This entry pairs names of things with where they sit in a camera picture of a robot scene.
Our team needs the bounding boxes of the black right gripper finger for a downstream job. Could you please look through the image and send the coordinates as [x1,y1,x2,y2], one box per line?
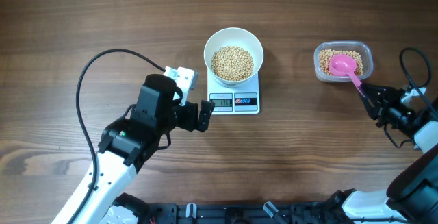
[359,94,378,120]
[361,83,397,97]

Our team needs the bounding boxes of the pink plastic measuring scoop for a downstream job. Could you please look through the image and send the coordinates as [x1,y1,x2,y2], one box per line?
[328,54,364,95]

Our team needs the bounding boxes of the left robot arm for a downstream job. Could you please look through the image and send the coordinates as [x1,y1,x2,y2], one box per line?
[54,66,214,223]

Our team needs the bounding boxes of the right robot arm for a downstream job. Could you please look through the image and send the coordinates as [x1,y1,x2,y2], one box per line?
[319,84,437,223]

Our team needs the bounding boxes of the white digital kitchen scale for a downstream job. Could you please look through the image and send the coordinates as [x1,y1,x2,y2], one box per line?
[207,73,261,115]

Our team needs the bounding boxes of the soybeans in white bowl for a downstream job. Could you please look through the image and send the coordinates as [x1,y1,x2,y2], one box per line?
[211,46,254,82]

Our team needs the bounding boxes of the white bowl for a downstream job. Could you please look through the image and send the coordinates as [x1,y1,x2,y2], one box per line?
[203,27,264,86]

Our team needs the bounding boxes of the yellow soybeans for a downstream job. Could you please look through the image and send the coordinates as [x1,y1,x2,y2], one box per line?
[318,49,363,75]

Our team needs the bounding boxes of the clear plastic container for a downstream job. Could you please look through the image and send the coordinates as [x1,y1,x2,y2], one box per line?
[313,41,374,82]

